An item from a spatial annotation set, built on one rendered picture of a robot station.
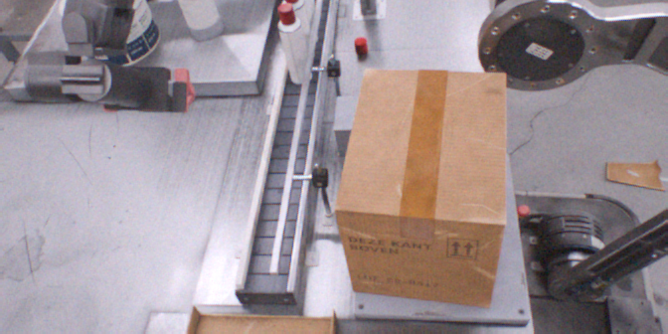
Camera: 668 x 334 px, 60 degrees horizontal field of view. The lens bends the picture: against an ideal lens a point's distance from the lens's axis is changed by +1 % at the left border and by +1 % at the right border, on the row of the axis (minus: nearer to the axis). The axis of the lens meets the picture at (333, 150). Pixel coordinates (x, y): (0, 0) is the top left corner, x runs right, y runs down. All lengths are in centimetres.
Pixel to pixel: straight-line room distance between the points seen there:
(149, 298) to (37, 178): 47
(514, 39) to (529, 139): 141
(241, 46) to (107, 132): 39
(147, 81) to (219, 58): 62
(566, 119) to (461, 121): 159
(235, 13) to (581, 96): 153
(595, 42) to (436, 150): 33
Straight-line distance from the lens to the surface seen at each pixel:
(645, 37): 106
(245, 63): 146
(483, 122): 93
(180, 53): 156
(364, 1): 159
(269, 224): 113
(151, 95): 90
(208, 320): 112
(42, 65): 88
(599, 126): 250
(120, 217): 133
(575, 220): 169
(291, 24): 126
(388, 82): 99
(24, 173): 154
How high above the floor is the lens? 181
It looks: 50 degrees down
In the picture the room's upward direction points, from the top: 11 degrees counter-clockwise
